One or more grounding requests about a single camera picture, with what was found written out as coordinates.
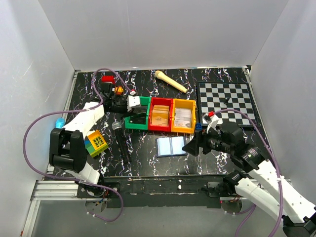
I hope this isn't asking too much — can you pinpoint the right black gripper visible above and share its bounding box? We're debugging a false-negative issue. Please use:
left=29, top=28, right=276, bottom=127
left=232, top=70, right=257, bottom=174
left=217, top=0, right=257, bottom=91
left=182, top=125, right=233, bottom=157

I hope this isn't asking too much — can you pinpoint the navy blue card holder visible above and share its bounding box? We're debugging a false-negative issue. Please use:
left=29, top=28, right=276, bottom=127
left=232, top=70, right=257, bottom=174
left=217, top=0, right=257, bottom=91
left=156, top=136, right=188, bottom=158

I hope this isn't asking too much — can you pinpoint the white gold VIP card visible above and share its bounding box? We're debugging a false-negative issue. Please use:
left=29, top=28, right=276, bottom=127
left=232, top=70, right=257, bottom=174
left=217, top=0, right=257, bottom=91
left=173, top=116, right=191, bottom=128

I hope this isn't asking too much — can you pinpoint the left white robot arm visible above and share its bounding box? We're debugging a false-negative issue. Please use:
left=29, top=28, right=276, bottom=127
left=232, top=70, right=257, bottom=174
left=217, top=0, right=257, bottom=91
left=49, top=82, right=141, bottom=198

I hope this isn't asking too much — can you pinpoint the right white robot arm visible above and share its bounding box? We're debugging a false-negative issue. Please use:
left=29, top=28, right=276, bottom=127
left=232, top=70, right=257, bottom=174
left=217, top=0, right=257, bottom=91
left=182, top=122, right=316, bottom=237

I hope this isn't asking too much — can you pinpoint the green plastic bin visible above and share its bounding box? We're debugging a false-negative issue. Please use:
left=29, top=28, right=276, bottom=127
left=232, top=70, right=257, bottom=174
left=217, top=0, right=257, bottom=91
left=125, top=96, right=151, bottom=130

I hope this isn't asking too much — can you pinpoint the red plastic bin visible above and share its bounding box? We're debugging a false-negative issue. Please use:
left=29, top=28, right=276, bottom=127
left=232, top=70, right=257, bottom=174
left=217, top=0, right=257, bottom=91
left=148, top=97, right=173, bottom=132

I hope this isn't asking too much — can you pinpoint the small blue toy brick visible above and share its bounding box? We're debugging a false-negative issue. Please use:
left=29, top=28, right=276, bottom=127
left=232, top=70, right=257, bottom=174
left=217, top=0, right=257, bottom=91
left=195, top=123, right=202, bottom=131

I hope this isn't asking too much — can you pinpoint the black handheld microphone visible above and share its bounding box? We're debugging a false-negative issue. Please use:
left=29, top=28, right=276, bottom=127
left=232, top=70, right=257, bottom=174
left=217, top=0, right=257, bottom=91
left=112, top=121, right=131, bottom=164

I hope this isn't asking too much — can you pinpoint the orange plastic bin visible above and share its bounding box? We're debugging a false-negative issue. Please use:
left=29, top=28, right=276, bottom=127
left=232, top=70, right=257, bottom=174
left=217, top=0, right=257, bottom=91
left=171, top=98, right=196, bottom=134

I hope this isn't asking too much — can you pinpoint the cream wooden pestle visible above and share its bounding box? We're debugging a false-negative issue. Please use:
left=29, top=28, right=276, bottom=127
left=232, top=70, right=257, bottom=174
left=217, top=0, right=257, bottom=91
left=155, top=70, right=188, bottom=93

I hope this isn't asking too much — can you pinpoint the red toy block truck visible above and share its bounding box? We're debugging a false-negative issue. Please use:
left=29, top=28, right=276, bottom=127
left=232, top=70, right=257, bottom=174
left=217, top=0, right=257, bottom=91
left=101, top=76, right=124, bottom=95

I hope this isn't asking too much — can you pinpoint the green yellow toy block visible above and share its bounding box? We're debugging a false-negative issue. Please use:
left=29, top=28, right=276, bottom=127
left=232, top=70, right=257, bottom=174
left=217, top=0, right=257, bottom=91
left=84, top=130, right=109, bottom=158

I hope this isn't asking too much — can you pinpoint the black white chessboard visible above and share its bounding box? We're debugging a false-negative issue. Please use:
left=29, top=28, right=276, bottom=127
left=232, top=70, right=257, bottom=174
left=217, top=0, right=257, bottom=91
left=197, top=81, right=257, bottom=127

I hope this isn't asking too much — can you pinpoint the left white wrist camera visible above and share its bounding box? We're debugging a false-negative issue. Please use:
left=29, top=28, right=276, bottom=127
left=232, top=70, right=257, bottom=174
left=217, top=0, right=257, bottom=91
left=127, top=95, right=141, bottom=111

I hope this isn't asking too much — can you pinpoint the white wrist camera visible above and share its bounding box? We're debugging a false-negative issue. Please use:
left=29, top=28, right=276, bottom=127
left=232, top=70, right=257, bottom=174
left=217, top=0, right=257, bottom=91
left=127, top=95, right=141, bottom=111
left=202, top=111, right=220, bottom=134

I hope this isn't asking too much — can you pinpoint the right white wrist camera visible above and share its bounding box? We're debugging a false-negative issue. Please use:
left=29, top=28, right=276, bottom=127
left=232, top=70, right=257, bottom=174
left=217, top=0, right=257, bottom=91
left=202, top=111, right=220, bottom=134

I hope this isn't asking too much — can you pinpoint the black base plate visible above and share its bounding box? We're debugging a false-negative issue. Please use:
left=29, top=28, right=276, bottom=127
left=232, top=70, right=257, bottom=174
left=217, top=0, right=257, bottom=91
left=78, top=174, right=255, bottom=209

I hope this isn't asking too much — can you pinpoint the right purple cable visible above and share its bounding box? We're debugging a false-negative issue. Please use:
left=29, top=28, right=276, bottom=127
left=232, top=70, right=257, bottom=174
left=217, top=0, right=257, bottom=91
left=213, top=108, right=283, bottom=237

